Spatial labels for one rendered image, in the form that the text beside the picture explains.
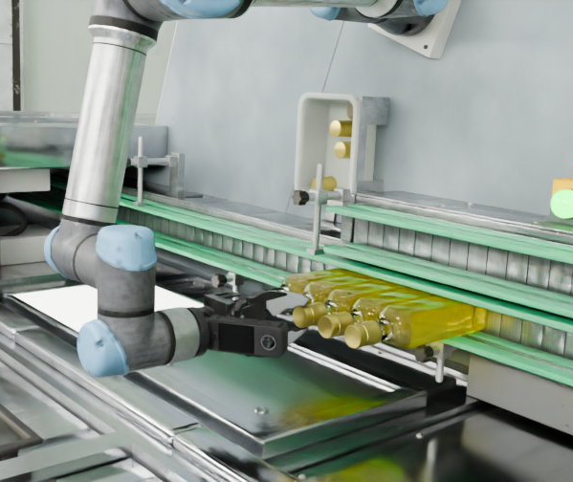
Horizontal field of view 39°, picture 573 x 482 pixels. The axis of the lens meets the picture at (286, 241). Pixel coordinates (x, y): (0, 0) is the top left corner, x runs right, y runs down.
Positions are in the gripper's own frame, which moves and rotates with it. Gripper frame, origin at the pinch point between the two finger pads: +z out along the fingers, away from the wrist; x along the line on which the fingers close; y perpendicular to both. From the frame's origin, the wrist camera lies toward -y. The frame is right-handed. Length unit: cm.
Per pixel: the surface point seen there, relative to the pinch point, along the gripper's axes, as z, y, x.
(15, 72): 111, 381, -35
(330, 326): -1.0, -7.0, -0.3
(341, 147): 33.9, 28.5, -23.1
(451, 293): 18.8, -13.1, -4.3
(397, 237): 27.3, 6.2, -9.1
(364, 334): 0.0, -13.1, -0.6
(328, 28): 40, 41, -47
